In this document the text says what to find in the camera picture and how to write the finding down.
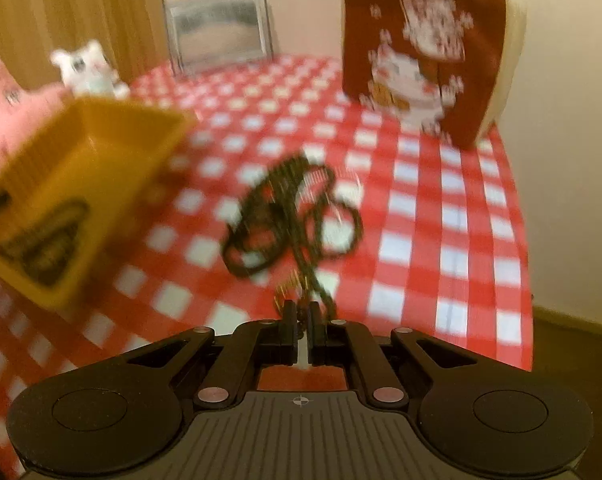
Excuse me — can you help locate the framed sand picture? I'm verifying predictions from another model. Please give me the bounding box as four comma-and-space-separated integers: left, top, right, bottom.
164, 0, 273, 76

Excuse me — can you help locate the yellow plastic tray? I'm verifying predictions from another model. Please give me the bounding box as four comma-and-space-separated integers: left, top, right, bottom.
0, 98, 196, 310

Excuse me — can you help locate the pink starfish plush toy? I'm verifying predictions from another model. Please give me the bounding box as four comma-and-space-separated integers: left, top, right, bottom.
0, 59, 72, 170

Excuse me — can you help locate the brown lucky cat cushion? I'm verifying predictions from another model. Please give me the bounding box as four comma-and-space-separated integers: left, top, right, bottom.
342, 0, 526, 150

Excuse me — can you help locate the black bead necklace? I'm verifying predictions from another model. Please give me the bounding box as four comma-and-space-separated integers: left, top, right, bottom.
221, 153, 365, 319

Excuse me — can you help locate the wooden door panel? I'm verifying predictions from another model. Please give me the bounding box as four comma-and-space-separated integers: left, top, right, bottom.
0, 0, 169, 89

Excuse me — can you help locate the white bunny plush toy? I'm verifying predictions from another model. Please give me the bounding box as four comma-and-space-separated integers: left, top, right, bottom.
50, 39, 130, 100

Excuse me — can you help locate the red white checkered tablecloth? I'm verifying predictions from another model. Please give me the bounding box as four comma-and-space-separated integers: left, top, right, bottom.
0, 52, 536, 476

